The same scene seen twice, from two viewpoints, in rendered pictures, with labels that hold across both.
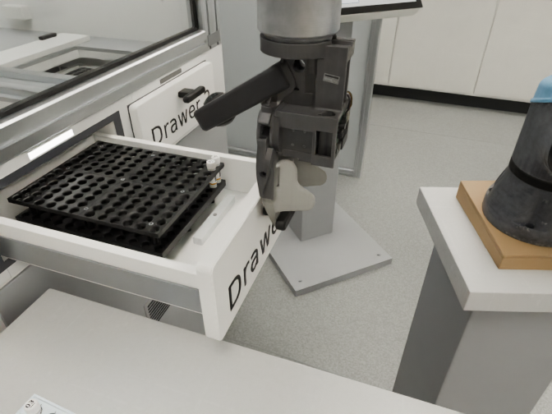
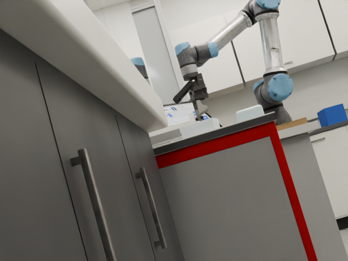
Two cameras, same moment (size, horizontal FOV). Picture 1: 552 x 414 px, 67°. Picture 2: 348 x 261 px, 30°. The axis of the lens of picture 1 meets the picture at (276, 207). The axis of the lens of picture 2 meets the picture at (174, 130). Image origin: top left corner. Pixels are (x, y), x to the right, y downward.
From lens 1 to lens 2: 2.61 m
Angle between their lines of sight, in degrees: 45
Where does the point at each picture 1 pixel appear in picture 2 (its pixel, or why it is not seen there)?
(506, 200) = not seen: hidden behind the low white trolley
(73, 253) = (153, 135)
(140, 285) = (174, 133)
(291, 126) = (196, 89)
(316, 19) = (193, 69)
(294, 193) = (202, 106)
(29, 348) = not seen: hidden behind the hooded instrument
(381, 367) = not seen: outside the picture
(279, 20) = (187, 70)
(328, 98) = (201, 83)
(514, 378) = (309, 182)
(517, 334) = (294, 158)
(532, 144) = (259, 100)
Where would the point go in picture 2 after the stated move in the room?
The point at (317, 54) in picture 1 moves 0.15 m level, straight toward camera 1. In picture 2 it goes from (196, 75) to (202, 66)
